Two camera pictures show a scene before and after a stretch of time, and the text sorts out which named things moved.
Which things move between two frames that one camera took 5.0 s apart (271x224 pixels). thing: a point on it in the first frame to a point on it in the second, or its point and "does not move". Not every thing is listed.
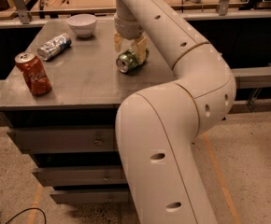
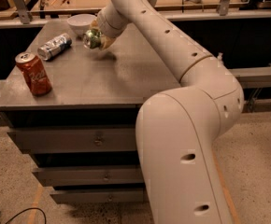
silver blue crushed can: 53,47 does not move
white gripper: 127,28 to 105,24
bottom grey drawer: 86,196 does not move
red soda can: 34,73 does not move
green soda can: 127,61 to 92,38
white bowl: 83,23 does not move
